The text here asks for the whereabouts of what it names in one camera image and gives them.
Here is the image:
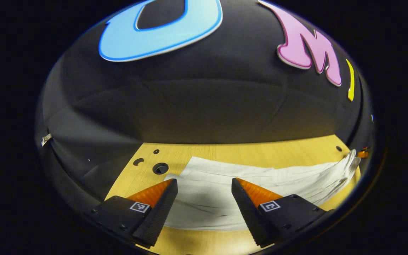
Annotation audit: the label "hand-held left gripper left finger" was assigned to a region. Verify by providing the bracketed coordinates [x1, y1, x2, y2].
[91, 178, 179, 248]

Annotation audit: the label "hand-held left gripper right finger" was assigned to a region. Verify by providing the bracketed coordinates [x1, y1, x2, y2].
[231, 178, 335, 248]

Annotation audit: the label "white jeans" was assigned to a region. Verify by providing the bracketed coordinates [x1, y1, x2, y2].
[163, 149, 362, 232]

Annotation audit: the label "black backdrop cloth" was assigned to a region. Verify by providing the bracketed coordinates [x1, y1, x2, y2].
[36, 0, 375, 213]

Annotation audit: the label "black cable grommet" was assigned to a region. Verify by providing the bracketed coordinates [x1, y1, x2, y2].
[152, 163, 170, 175]

